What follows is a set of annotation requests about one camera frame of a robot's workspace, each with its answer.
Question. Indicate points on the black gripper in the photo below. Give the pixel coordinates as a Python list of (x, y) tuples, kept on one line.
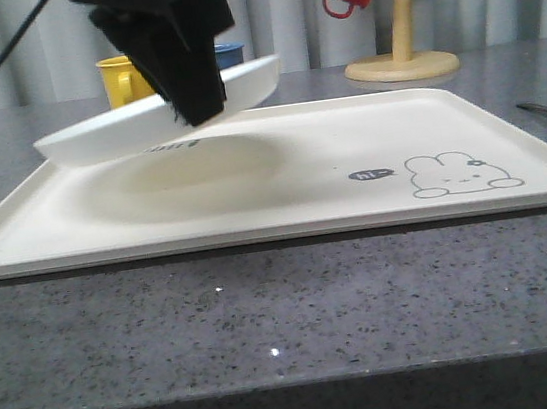
[(161, 38)]

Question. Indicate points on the white round plate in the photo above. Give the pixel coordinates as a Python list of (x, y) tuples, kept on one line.
[(151, 121)]

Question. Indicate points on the blue mug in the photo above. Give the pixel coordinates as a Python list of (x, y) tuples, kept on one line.
[(228, 54)]

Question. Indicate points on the yellow mug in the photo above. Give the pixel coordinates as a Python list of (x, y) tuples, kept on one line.
[(122, 81)]

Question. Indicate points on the beige rabbit serving tray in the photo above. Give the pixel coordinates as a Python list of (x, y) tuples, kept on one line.
[(274, 173)]

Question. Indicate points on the wooden mug tree stand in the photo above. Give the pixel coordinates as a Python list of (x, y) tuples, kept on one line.
[(404, 63)]

